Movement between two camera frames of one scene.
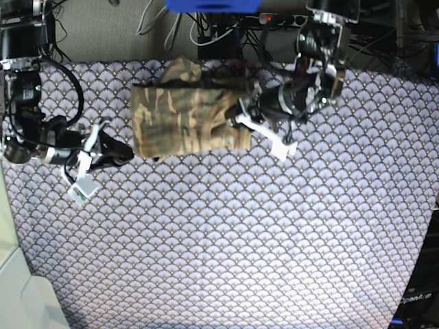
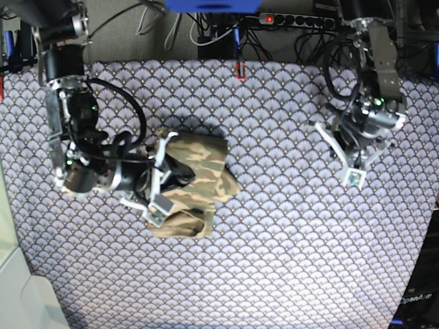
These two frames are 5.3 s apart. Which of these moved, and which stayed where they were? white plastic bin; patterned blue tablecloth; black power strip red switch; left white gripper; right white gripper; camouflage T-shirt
Moved: camouflage T-shirt; left white gripper; right white gripper
Stayed: black power strip red switch; patterned blue tablecloth; white plastic bin
